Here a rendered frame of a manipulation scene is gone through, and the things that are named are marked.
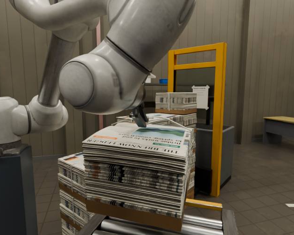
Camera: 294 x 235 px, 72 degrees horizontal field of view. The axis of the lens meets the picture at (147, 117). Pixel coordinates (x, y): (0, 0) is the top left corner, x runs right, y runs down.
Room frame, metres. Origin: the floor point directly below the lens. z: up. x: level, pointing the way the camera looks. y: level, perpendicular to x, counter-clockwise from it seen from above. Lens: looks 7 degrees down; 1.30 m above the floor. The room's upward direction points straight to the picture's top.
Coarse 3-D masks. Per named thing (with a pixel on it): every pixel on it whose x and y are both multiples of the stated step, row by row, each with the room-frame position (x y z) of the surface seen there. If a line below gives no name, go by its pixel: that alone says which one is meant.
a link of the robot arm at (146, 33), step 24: (24, 0) 0.61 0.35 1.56; (48, 0) 0.66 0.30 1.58; (72, 0) 0.49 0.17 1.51; (96, 0) 0.45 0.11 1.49; (120, 0) 0.35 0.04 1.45; (144, 0) 0.33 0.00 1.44; (168, 0) 0.32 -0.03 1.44; (192, 0) 0.35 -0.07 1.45; (48, 24) 0.55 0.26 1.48; (72, 24) 0.53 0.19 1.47; (120, 24) 0.34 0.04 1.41; (144, 24) 0.33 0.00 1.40; (168, 24) 0.33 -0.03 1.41; (120, 48) 0.34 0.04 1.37; (144, 48) 0.34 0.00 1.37; (168, 48) 0.37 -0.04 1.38
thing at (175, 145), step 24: (96, 144) 0.53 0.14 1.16; (120, 144) 0.52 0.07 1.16; (144, 144) 0.52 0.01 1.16; (168, 144) 0.53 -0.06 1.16; (96, 168) 0.54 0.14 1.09; (120, 168) 0.52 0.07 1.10; (144, 168) 0.50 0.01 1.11; (168, 168) 0.48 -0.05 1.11; (96, 192) 0.56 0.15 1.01; (120, 192) 0.53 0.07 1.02; (144, 192) 0.51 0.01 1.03; (168, 192) 0.49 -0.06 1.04
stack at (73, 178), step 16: (64, 160) 1.33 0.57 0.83; (80, 160) 1.34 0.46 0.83; (64, 176) 1.33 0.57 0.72; (80, 176) 1.19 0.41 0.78; (64, 192) 1.33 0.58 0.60; (80, 192) 1.20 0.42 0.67; (64, 208) 1.34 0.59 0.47; (80, 208) 1.21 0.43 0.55; (64, 224) 1.37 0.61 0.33; (80, 224) 1.22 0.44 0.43
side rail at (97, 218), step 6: (96, 216) 0.75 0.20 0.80; (102, 216) 0.75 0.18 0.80; (108, 216) 0.78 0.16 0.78; (90, 222) 0.72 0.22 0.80; (96, 222) 0.72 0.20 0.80; (84, 228) 0.68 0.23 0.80; (90, 228) 0.68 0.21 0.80; (96, 228) 0.69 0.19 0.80; (78, 234) 0.65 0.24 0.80; (84, 234) 0.65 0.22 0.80; (90, 234) 0.65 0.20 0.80
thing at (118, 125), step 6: (114, 126) 0.70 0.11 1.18; (120, 126) 0.71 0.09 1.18; (126, 126) 0.71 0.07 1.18; (132, 126) 0.71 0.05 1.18; (150, 126) 0.72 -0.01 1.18; (156, 126) 0.72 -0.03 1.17; (186, 132) 0.63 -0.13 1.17; (186, 180) 0.65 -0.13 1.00; (186, 186) 0.65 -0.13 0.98; (186, 192) 0.67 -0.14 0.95
